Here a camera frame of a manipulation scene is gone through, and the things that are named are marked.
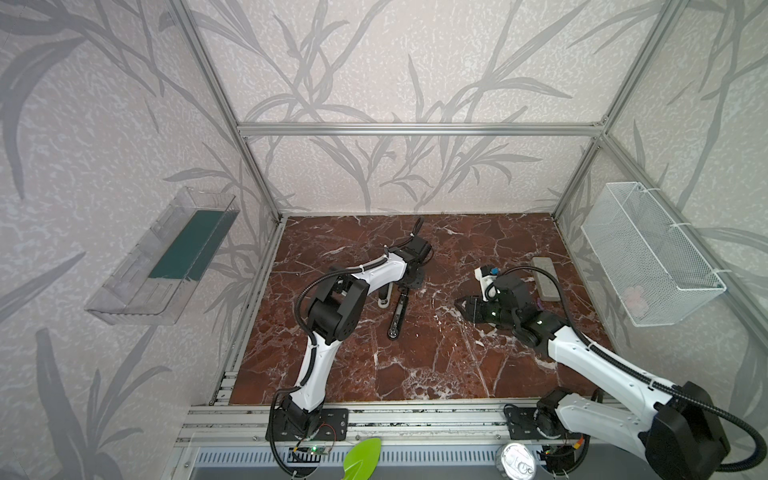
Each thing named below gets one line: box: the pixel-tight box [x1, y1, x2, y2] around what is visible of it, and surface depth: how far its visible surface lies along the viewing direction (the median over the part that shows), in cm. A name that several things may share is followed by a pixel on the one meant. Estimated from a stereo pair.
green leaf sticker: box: [343, 438, 381, 480], surface depth 71 cm
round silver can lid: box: [501, 443, 535, 480], surface depth 65 cm
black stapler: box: [387, 290, 409, 340], surface depth 93 cm
